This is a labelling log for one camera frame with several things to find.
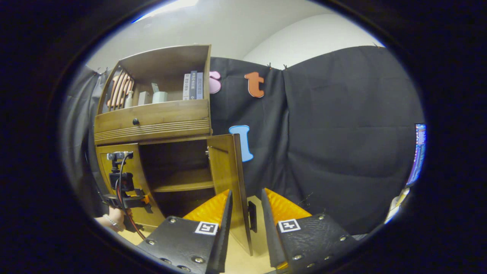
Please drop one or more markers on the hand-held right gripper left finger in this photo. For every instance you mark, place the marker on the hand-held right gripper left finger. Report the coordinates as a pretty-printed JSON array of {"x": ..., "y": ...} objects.
[{"x": 224, "y": 236}]

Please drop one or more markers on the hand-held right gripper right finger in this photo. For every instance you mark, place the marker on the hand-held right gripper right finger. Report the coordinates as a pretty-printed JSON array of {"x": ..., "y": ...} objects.
[{"x": 268, "y": 232}]

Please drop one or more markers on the wooden double-door shoe cabinet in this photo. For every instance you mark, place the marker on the wooden double-door shoe cabinet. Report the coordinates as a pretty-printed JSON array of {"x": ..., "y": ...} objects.
[{"x": 167, "y": 61}]

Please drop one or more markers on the white pump bottle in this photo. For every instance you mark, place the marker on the white pump bottle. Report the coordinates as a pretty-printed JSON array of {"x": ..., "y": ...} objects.
[{"x": 129, "y": 101}]

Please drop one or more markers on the wooden drawer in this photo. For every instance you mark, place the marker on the wooden drawer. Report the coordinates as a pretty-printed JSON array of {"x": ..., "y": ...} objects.
[{"x": 171, "y": 114}]

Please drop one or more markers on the small white box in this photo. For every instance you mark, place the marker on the small white box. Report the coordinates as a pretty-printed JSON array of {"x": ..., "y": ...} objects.
[{"x": 144, "y": 98}]

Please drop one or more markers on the white cup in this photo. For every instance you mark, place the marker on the white cup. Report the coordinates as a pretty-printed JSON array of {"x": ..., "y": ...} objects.
[{"x": 159, "y": 97}]

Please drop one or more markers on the pale green card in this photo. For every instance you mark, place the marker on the pale green card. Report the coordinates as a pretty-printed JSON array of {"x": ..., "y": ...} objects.
[{"x": 155, "y": 87}]

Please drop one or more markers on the white book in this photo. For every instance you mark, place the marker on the white book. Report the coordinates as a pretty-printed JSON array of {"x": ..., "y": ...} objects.
[{"x": 187, "y": 87}]

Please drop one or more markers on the dark blue book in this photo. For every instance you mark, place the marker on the dark blue book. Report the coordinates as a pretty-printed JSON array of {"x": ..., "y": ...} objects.
[{"x": 193, "y": 85}]

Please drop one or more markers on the light blue book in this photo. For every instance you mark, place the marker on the light blue book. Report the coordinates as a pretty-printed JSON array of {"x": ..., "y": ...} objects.
[{"x": 199, "y": 85}]

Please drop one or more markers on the computer monitor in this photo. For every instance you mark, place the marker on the computer monitor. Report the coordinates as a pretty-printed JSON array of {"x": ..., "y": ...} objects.
[{"x": 418, "y": 152}]

